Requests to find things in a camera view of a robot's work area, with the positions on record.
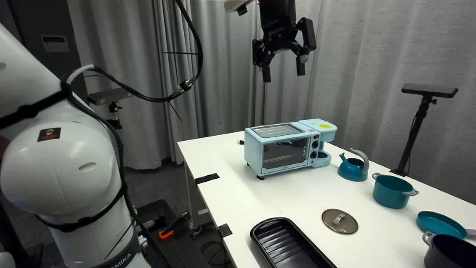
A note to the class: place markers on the teal kettle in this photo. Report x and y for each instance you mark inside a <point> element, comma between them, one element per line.
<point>351,170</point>

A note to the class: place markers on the black pot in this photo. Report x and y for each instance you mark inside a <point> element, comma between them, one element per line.
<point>448,253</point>

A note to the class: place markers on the teal pot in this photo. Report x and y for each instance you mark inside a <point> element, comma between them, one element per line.
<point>391,193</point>

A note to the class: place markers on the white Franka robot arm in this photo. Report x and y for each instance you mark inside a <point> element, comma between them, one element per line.
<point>64,168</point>

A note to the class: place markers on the metal table leg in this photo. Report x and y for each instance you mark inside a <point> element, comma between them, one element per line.
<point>190,198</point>

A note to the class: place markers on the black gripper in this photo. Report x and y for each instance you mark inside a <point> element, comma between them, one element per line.
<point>277,22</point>

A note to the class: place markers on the light blue toaster oven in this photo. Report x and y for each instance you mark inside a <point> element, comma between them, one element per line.
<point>277,149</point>

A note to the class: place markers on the black camera on tripod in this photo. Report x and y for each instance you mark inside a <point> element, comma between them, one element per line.
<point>105,95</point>

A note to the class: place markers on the black floor platform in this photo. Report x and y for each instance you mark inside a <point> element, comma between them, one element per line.
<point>186,250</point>

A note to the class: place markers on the black grill tray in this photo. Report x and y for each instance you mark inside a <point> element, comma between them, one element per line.
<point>282,245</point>

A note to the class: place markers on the black camera on stand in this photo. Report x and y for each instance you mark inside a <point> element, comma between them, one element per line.
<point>428,89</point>

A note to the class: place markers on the grey curtain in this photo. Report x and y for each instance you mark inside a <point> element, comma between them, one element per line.
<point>372,59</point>

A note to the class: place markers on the black tape strip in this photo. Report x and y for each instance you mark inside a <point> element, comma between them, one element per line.
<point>207,177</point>
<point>224,229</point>

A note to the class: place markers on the teal frying pan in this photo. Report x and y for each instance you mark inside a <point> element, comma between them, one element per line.
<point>439,223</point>

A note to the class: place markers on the grey round pot lid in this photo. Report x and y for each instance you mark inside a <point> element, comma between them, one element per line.
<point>330,223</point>

